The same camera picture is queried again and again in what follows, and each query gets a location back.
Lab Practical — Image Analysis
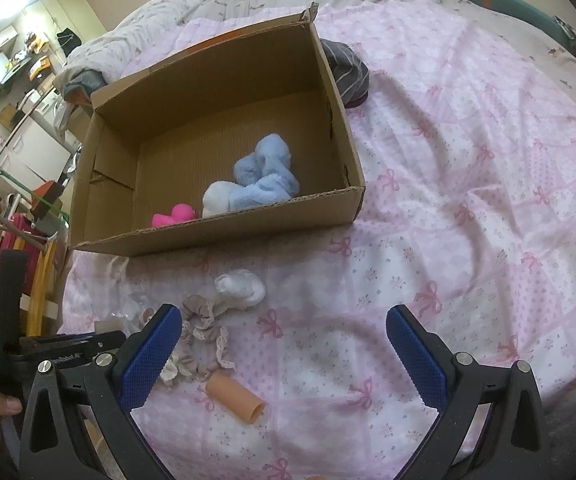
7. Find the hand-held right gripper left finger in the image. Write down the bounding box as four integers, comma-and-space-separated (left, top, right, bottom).
18, 303, 183, 480

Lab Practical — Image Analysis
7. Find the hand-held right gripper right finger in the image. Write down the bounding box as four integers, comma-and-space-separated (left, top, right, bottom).
387, 304, 551, 480

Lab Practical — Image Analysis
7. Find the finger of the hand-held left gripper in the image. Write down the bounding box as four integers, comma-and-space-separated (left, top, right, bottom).
55, 331, 126, 352

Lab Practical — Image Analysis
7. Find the clear plastic bag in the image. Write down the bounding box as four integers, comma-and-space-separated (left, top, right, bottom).
93, 307, 156, 333

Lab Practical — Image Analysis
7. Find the peach soft tube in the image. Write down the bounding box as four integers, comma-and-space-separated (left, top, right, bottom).
204, 375, 267, 425

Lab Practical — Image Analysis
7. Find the white sock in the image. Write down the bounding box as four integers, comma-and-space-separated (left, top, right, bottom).
214, 269, 267, 309
202, 181, 236, 218

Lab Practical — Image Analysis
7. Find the brown cardboard box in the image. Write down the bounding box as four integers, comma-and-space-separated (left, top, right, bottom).
68, 2, 367, 257

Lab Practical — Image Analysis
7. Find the bright pink soft item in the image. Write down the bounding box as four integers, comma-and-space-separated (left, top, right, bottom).
151, 202, 199, 228

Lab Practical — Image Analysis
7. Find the yellow wooden rack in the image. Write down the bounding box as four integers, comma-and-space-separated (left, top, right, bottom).
0, 210, 60, 322

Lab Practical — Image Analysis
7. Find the red bag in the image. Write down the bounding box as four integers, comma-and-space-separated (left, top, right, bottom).
0, 212, 44, 296

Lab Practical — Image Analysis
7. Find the orange dustpan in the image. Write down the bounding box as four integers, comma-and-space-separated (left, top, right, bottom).
32, 180, 65, 222

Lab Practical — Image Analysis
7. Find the white kitchen cabinet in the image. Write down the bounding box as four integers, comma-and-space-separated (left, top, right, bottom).
0, 110, 84, 183

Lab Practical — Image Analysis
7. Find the person's grey clothing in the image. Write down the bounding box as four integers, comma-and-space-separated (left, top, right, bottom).
542, 400, 576, 480

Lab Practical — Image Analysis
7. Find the pink bow print blanket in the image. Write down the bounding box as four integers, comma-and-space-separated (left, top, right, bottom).
60, 0, 576, 480

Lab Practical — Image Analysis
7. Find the white and blue plush toy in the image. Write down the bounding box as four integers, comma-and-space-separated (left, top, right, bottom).
232, 133, 299, 211

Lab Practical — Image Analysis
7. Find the grey folded cloth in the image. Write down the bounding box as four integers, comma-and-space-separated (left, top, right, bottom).
64, 69, 106, 106

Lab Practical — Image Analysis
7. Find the dark striped cloth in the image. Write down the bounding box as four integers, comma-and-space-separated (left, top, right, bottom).
322, 39, 371, 109

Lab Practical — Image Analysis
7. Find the grey white floral duvet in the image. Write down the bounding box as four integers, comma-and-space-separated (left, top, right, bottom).
54, 0, 209, 92

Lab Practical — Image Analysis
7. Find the black white patterned cloth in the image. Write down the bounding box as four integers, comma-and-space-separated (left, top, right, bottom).
555, 16, 576, 55

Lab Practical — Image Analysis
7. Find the teal bolster pillow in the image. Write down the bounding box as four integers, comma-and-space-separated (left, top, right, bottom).
432, 0, 576, 63

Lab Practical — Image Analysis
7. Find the green handled broom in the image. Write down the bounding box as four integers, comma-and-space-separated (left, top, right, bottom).
0, 142, 64, 211

